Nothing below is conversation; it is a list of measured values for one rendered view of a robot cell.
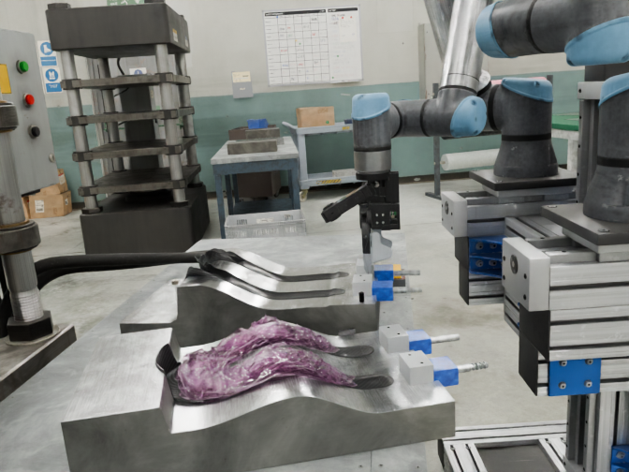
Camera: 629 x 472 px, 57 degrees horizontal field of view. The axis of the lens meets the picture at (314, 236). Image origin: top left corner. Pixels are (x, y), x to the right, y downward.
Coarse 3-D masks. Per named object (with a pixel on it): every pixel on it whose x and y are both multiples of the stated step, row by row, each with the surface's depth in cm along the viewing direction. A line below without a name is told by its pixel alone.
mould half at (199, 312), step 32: (256, 256) 134; (160, 288) 133; (192, 288) 110; (224, 288) 111; (288, 288) 120; (320, 288) 117; (352, 288) 115; (128, 320) 115; (160, 320) 114; (192, 320) 112; (224, 320) 111; (256, 320) 110; (288, 320) 109; (320, 320) 108; (352, 320) 108
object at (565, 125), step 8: (576, 112) 554; (552, 120) 486; (560, 120) 481; (568, 120) 475; (576, 120) 466; (552, 128) 460; (560, 128) 446; (568, 128) 435; (576, 128) 425; (552, 136) 461; (560, 136) 451; (568, 136) 439; (576, 136) 430; (568, 144) 444; (576, 144) 440; (568, 152) 445; (576, 152) 441; (568, 160) 446; (576, 160) 442; (568, 168) 447; (576, 168) 444
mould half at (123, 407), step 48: (144, 336) 94; (336, 336) 102; (96, 384) 79; (144, 384) 78; (288, 384) 78; (432, 384) 84; (96, 432) 71; (144, 432) 72; (192, 432) 73; (240, 432) 74; (288, 432) 76; (336, 432) 77; (384, 432) 78; (432, 432) 79
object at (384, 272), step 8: (360, 264) 121; (384, 264) 125; (392, 264) 124; (360, 272) 121; (376, 272) 121; (384, 272) 121; (392, 272) 121; (400, 272) 122; (408, 272) 122; (416, 272) 122; (384, 280) 121; (392, 280) 121
